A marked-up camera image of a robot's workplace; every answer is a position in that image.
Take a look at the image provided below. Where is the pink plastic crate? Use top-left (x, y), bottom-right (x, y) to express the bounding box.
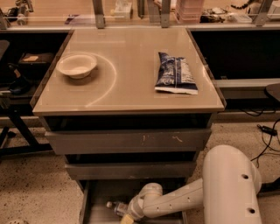
top-left (175, 0), bottom-right (204, 24)

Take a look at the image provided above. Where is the black table frame left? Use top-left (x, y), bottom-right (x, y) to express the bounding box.
top-left (0, 87), bottom-right (54, 157)

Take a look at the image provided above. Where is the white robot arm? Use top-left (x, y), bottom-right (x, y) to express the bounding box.
top-left (121, 145), bottom-right (262, 224)

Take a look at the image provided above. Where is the black stand leg right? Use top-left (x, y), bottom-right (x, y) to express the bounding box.
top-left (258, 178), bottom-right (280, 197)

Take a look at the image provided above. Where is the white bowl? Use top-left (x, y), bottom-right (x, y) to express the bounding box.
top-left (56, 53), bottom-right (97, 79)

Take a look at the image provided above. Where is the blue snack bag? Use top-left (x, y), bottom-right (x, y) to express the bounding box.
top-left (155, 52), bottom-right (199, 95)

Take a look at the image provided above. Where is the black floor cable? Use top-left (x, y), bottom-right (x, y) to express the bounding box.
top-left (250, 117), bottom-right (280, 169)

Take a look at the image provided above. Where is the clear blue plastic bottle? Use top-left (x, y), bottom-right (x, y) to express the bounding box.
top-left (106, 201), bottom-right (128, 217)

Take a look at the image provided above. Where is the black power adapter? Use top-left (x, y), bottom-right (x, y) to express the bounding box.
top-left (257, 124), bottom-right (277, 137)

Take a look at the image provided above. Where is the bottom open grey drawer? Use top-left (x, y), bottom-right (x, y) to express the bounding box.
top-left (79, 179), bottom-right (188, 224)

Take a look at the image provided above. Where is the top grey drawer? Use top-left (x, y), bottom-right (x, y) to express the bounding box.
top-left (45, 129), bottom-right (212, 155)

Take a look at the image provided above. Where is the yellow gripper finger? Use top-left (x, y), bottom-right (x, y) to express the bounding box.
top-left (120, 214), bottom-right (134, 224)

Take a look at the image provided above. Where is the middle grey drawer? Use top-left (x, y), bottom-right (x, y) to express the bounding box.
top-left (65, 162), bottom-right (196, 180)

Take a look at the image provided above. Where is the dark box on shelf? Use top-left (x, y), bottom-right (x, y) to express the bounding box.
top-left (18, 52), bottom-right (54, 67)

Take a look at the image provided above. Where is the grey drawer cabinet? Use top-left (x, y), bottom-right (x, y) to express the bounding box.
top-left (30, 26), bottom-right (228, 224)

